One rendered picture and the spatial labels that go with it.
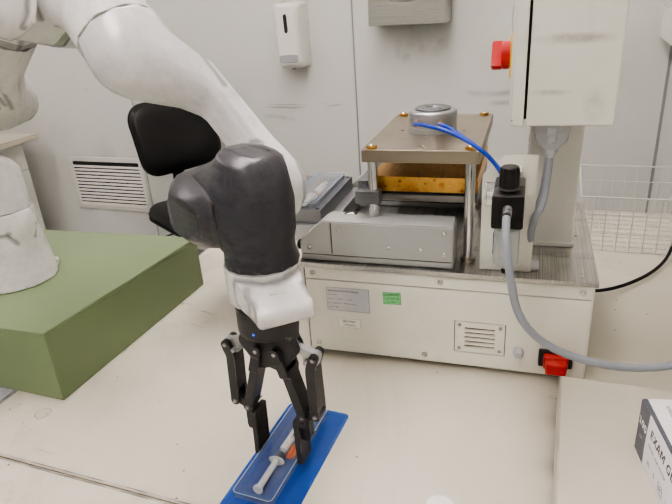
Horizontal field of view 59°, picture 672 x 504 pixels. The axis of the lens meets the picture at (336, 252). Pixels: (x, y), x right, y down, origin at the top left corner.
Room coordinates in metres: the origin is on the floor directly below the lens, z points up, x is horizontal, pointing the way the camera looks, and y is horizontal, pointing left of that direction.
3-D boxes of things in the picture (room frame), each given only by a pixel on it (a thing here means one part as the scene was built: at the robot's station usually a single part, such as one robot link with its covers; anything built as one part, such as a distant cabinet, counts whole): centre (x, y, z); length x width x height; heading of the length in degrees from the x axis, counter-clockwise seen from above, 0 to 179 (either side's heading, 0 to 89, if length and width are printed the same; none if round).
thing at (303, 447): (0.62, 0.06, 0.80); 0.03 x 0.01 x 0.07; 157
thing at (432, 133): (0.96, -0.20, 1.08); 0.31 x 0.24 x 0.13; 161
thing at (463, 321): (0.98, -0.17, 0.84); 0.53 x 0.37 x 0.17; 71
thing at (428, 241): (0.89, -0.06, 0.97); 0.26 x 0.05 x 0.07; 71
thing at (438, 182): (0.99, -0.17, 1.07); 0.22 x 0.17 x 0.10; 161
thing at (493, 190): (0.74, -0.23, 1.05); 0.15 x 0.05 x 0.15; 161
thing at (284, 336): (0.63, 0.09, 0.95); 0.08 x 0.08 x 0.09
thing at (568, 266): (0.98, -0.21, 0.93); 0.46 x 0.35 x 0.01; 71
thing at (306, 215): (1.08, 0.07, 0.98); 0.20 x 0.17 x 0.03; 161
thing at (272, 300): (0.61, 0.08, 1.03); 0.13 x 0.12 x 0.05; 157
